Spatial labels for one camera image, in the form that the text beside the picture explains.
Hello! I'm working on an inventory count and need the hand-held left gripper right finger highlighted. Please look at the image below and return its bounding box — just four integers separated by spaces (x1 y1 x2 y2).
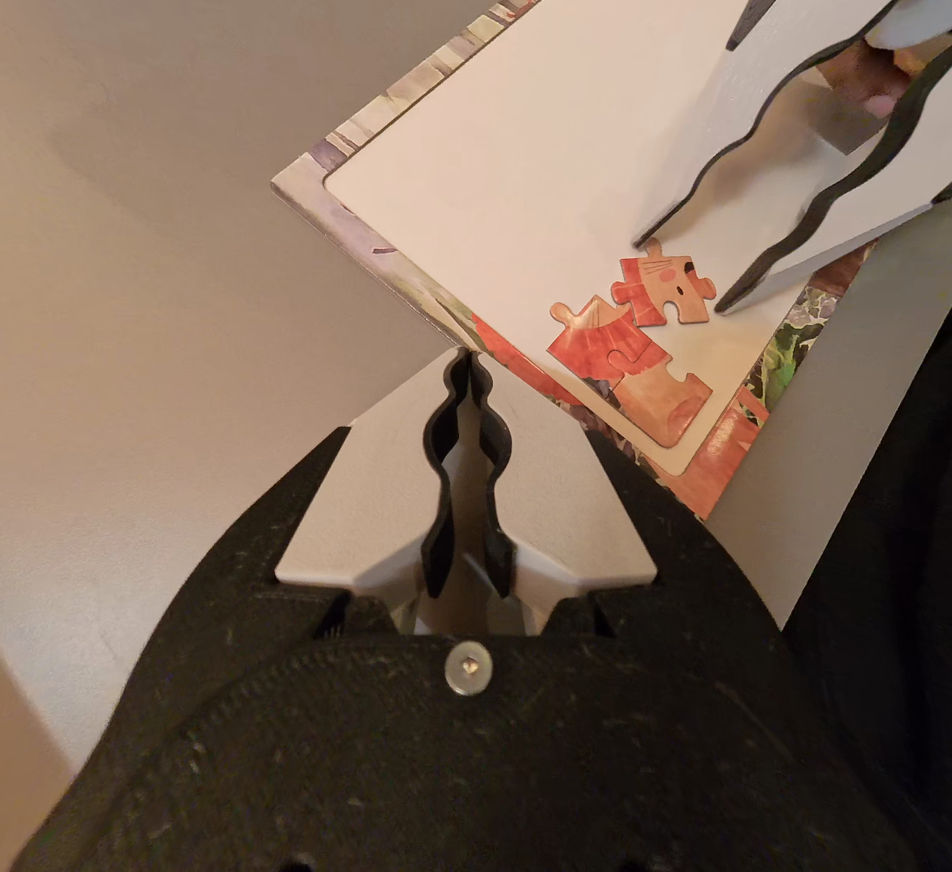
470 353 659 636

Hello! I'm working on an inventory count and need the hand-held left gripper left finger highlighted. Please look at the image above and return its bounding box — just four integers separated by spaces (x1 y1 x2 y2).
274 347 473 601

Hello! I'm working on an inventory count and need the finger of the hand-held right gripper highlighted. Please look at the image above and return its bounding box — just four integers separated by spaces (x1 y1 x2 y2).
714 45 952 315
632 0 916 251

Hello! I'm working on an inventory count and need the red fan-patterned jigsaw piece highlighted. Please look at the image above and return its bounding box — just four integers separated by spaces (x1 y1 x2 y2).
548 295 668 383

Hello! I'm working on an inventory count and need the orange whiskered-face jigsaw piece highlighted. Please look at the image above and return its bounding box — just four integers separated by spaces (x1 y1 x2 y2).
610 238 718 330

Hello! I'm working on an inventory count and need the jigsaw puzzle frame board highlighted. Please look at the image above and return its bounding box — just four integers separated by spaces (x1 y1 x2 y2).
271 0 879 522

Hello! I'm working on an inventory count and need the person's right hand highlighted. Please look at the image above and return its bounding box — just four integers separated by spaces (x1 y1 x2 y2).
824 41 919 119

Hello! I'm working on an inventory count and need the person's black clothing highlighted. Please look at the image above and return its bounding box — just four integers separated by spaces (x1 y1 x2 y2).
781 336 952 872

